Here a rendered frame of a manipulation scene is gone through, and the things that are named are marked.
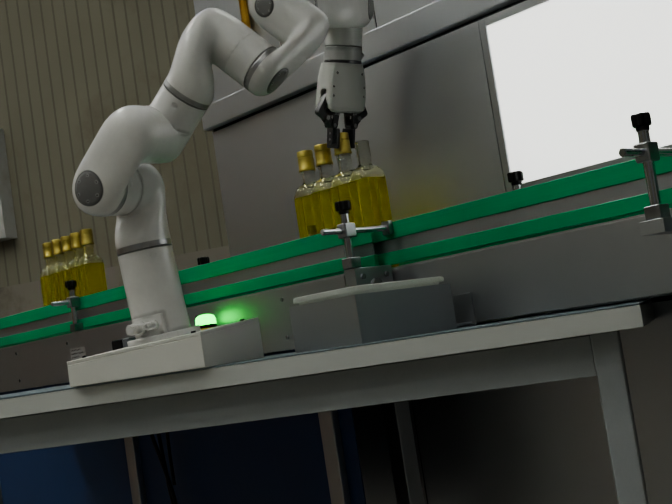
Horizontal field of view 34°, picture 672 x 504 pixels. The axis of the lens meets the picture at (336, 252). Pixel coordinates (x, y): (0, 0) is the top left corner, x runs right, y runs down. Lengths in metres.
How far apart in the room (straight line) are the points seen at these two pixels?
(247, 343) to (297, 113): 0.81
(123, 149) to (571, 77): 0.79
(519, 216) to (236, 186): 1.07
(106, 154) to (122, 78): 4.10
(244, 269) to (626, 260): 0.87
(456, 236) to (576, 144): 0.27
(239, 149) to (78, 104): 3.31
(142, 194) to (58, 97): 4.22
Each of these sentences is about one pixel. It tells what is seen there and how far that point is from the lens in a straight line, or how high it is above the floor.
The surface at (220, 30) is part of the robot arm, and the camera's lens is 1.88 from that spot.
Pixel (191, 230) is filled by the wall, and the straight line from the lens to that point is 5.65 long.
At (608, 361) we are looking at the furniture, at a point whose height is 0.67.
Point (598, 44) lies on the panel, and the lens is 2.01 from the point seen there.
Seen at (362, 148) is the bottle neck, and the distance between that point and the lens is 2.20.
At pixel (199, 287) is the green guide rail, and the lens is 2.44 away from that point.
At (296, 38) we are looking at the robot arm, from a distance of 1.88.
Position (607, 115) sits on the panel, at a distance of 1.99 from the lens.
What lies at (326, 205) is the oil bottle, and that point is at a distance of 2.25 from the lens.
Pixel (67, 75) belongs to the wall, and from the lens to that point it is 6.09.
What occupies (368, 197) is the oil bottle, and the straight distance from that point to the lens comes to 2.17.
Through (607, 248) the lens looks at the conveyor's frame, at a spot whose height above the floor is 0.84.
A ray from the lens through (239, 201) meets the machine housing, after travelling 2.78.
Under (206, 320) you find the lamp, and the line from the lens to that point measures 2.31.
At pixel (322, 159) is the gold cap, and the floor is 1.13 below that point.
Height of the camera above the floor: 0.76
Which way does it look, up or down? 4 degrees up
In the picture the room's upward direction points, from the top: 9 degrees counter-clockwise
